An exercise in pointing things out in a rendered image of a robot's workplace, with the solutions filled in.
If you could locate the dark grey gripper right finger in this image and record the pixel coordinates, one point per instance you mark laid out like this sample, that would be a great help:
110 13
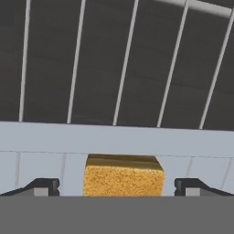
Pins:
189 184

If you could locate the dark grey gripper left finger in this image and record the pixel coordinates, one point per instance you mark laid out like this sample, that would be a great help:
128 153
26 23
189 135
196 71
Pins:
45 184

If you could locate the golden brown baked cake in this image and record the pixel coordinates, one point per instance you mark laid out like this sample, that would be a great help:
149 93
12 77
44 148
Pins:
123 179

